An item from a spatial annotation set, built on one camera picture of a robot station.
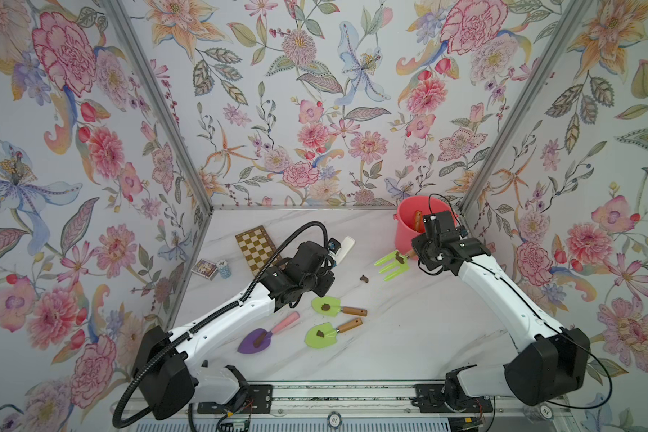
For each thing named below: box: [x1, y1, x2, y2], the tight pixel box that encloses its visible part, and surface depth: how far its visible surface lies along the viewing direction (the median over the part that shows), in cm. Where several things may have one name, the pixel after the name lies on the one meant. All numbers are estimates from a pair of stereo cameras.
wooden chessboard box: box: [234, 225, 284, 277], surface depth 107 cm
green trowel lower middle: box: [304, 318, 363, 350], surface depth 88 cm
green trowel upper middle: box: [311, 296, 368, 317], surface depth 93 cm
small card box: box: [190, 258, 219, 281], surface depth 101 cm
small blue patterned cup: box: [216, 259, 233, 279], surface depth 97 cm
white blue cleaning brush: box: [335, 235, 356, 266], surface depth 78 cm
